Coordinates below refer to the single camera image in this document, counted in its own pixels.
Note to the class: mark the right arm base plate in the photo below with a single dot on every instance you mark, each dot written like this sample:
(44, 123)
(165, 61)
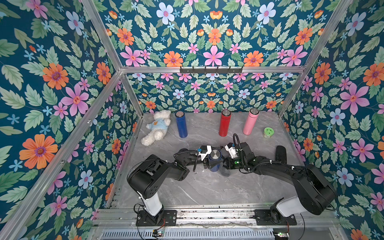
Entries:
(273, 218)

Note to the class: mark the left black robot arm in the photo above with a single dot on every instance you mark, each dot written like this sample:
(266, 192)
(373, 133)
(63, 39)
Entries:
(147, 177)

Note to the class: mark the white teddy bear toy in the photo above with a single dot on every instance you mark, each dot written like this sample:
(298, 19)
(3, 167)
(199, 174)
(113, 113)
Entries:
(158, 128)

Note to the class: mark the red thermos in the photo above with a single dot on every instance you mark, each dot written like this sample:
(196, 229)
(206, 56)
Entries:
(224, 122)

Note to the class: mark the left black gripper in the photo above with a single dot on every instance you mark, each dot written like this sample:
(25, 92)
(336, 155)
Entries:
(207, 165)

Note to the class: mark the black oval case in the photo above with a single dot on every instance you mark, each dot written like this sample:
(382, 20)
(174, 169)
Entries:
(281, 154)

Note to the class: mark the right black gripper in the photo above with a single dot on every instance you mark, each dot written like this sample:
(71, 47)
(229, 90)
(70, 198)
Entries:
(227, 162)

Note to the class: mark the green round lid container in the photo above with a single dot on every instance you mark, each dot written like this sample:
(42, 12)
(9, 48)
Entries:
(268, 132)

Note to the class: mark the blue thermos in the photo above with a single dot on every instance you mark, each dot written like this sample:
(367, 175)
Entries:
(181, 124)
(215, 160)

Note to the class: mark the pink thermos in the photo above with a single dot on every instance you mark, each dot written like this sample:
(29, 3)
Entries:
(251, 121)

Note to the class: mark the black hook rail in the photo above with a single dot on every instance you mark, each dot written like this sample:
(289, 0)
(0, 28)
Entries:
(211, 70)

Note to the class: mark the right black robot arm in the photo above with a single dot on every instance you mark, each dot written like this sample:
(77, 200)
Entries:
(314, 193)

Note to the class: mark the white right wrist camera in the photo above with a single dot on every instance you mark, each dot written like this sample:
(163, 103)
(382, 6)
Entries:
(231, 150)

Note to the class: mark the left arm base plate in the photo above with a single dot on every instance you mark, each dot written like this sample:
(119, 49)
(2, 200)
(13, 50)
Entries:
(162, 219)

